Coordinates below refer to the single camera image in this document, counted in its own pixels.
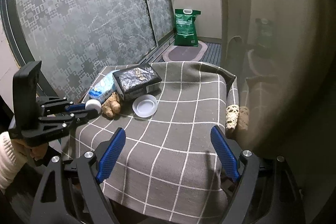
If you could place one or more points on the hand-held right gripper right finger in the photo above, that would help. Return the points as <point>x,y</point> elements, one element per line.
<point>225,155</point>

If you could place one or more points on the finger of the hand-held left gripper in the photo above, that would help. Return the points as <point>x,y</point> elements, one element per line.
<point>85,115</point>
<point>76,107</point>

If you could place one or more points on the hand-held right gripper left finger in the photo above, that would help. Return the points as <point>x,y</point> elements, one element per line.
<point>111,155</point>

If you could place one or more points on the ginger root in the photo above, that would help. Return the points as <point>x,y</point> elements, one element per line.
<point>111,108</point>

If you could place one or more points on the blue white plastic packet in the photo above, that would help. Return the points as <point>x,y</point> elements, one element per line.
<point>103,87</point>

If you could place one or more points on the person's left forearm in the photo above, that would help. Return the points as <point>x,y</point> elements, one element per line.
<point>9,161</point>

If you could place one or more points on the person's left hand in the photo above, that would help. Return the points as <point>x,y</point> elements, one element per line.
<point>25,150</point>

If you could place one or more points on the beige crocheted cloth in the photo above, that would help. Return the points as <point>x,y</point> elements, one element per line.
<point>232,116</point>

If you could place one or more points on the grey checked tablecloth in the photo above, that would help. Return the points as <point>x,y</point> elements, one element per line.
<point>170,148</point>

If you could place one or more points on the white plastic bowl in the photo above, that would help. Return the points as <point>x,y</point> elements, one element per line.
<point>144,107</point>

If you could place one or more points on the black foil packet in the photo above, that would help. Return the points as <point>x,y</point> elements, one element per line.
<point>136,79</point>

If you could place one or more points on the beige refrigerator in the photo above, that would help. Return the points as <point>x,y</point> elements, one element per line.
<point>294,69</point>

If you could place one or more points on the oval grey floor mat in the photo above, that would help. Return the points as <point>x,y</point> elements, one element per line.
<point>185,52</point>

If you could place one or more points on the green rice bag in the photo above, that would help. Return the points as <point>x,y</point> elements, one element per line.
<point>187,27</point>

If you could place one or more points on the narrow white kitchen cabinet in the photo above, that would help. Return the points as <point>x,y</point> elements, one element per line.
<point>194,3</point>

